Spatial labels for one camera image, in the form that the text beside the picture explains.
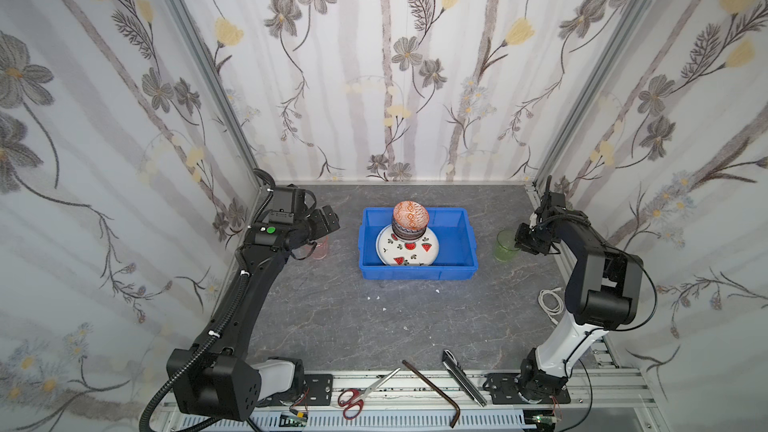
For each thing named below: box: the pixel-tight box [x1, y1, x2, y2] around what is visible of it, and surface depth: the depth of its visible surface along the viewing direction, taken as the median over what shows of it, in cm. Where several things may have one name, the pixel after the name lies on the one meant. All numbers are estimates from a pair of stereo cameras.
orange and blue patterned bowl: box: [393, 200, 429, 231], surface depth 97 cm
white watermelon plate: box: [376, 224, 439, 266], surface depth 99 cm
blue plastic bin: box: [358, 207, 479, 280], surface depth 96 cm
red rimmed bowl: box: [392, 219, 429, 241], surface depth 93 cm
